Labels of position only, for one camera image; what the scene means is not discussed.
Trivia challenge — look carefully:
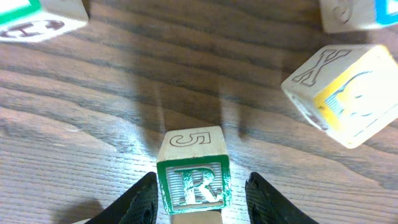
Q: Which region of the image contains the blue R block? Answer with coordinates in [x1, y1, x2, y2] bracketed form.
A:
[319, 0, 397, 34]

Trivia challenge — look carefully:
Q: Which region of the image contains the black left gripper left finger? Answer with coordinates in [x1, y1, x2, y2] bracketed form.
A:
[85, 172, 159, 224]

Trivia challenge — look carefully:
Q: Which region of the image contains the red A block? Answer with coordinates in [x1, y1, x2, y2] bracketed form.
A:
[172, 210, 223, 224]

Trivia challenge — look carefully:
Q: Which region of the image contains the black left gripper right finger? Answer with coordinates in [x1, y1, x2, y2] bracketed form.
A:
[245, 172, 318, 224]

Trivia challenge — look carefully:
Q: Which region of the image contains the green R block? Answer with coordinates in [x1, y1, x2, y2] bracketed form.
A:
[157, 126, 232, 215]

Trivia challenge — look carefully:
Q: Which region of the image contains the yellow G block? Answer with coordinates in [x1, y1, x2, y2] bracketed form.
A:
[281, 44, 397, 149]

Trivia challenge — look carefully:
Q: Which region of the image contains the green J block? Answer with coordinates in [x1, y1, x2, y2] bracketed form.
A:
[1, 0, 89, 42]

